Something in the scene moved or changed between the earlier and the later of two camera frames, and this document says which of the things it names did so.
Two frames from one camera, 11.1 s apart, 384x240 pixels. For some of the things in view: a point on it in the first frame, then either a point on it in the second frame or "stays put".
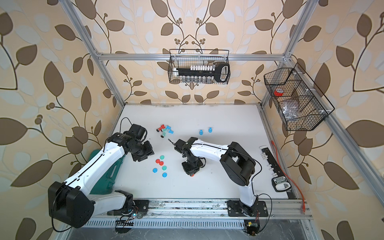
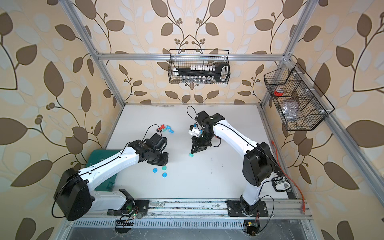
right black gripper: [190, 171] -> [198, 146]
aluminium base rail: [298, 209] stays put
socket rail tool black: [203, 74] stays put
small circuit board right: [252, 226] stays put
